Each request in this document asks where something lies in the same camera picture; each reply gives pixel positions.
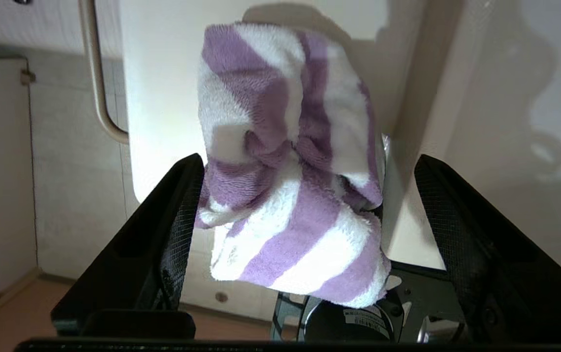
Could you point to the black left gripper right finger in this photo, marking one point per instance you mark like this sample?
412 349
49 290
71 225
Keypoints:
505 274

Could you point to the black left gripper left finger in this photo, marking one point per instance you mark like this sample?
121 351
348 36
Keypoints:
134 264

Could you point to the purple white striped towel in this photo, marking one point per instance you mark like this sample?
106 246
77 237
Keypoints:
290 171

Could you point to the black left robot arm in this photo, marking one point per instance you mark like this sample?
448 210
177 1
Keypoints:
349 322

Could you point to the bronze towel rail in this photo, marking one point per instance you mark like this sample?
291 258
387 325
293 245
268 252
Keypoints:
96 73

